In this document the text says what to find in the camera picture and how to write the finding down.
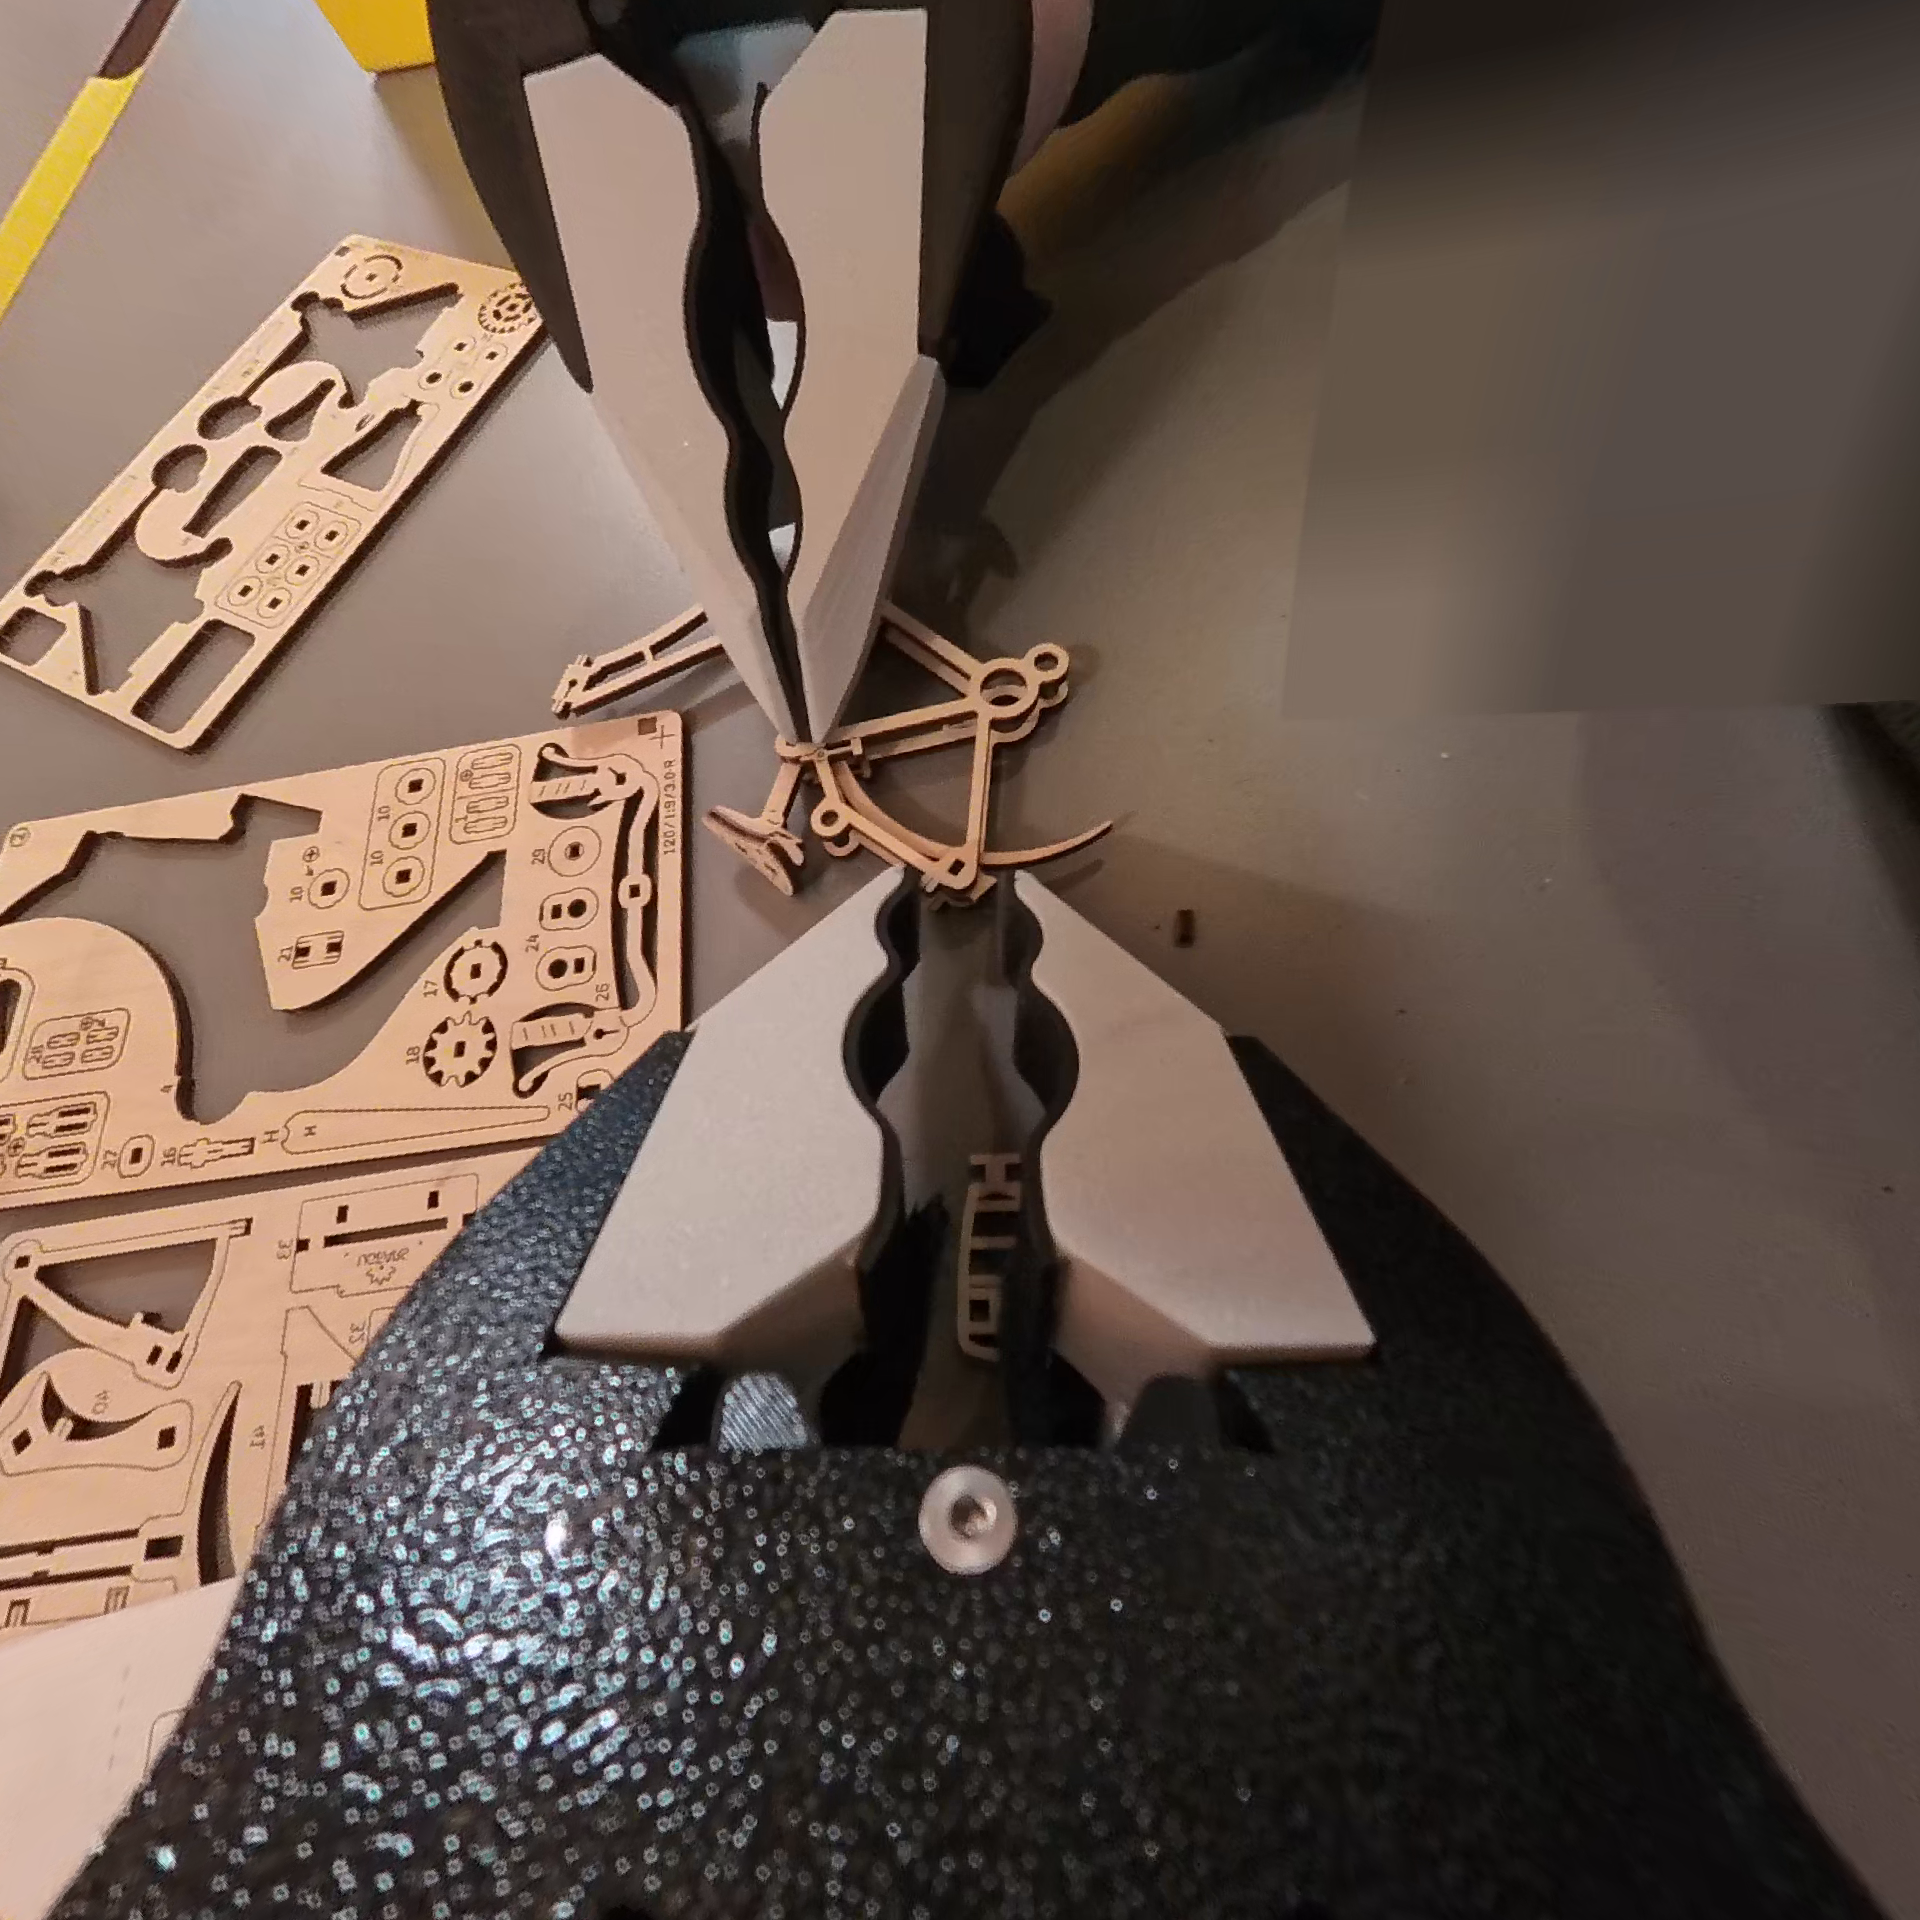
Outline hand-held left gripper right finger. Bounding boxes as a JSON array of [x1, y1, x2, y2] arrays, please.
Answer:
[[1017, 872, 1376, 1422]]

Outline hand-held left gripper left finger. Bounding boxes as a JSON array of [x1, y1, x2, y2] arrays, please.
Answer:
[[555, 866, 925, 1420]]

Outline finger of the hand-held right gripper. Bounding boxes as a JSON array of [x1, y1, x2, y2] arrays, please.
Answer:
[[517, 36, 817, 740], [755, 11, 952, 746]]

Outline wooden model frame assembly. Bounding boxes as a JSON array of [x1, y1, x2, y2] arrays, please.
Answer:
[[551, 598, 1120, 906]]

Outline wooden parts sheet small gears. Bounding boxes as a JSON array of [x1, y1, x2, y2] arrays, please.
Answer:
[[0, 709, 689, 1204]]

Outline wooden parts sheet wavy cutouts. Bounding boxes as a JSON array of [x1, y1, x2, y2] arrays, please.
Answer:
[[0, 232, 546, 754]]

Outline wooden parts sheet triangular frames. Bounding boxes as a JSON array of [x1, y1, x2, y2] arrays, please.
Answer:
[[0, 1152, 545, 1641]]

